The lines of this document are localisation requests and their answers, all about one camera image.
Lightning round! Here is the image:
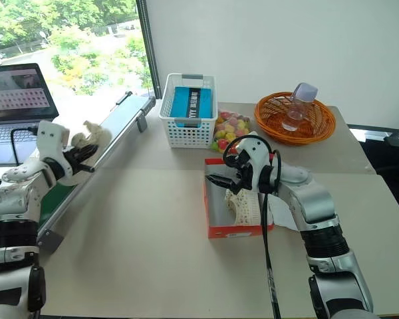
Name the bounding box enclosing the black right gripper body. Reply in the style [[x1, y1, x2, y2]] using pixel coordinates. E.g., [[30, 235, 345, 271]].
[[223, 150, 254, 191]]

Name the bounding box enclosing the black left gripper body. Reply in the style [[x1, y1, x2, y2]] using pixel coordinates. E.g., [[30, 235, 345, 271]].
[[61, 147, 84, 175]]

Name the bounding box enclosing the red cardboard shoebox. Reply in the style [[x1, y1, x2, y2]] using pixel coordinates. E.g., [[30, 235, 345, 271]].
[[203, 158, 275, 240]]

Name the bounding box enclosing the green conveyor belt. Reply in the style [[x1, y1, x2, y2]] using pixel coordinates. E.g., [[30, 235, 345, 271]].
[[35, 90, 158, 256]]

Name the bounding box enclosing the bag of colourful candies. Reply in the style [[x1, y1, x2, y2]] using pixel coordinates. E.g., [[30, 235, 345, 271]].
[[210, 107, 254, 154]]

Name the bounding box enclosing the white wrapping paper sheet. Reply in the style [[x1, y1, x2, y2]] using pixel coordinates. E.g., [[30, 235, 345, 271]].
[[261, 195, 299, 231]]

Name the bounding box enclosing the white perforated plastic basket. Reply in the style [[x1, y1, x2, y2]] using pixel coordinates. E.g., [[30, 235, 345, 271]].
[[158, 73, 219, 149]]

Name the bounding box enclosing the orange wicker basket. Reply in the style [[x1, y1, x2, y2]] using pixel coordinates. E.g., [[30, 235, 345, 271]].
[[253, 91, 337, 146]]

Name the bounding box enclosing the blue box with black stripe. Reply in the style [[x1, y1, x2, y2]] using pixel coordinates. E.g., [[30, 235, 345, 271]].
[[169, 86, 216, 129]]

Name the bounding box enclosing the clear bottle with purple lid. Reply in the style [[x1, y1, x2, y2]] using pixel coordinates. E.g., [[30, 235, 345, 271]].
[[280, 82, 319, 132]]

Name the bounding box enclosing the open laptop computer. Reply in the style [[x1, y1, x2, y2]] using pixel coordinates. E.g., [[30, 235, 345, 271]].
[[0, 62, 61, 167]]

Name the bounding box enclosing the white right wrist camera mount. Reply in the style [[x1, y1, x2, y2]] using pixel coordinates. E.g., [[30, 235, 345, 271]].
[[235, 135, 274, 194]]

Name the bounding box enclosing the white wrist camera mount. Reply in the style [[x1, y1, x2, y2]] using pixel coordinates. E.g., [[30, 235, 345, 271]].
[[235, 135, 274, 194], [35, 120, 74, 177]]

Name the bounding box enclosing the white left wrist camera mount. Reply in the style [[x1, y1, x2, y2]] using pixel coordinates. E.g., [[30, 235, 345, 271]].
[[35, 120, 74, 177]]

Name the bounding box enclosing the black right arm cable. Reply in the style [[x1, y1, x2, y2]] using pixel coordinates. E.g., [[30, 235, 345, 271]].
[[222, 134, 283, 319]]

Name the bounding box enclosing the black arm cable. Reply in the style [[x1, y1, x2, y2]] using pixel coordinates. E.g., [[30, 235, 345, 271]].
[[222, 134, 283, 319], [10, 127, 38, 166]]

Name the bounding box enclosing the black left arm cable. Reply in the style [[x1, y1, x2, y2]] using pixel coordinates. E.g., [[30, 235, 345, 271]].
[[10, 127, 38, 166]]

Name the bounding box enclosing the black window frame post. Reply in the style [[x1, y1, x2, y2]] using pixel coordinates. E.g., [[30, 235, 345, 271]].
[[135, 0, 164, 100]]

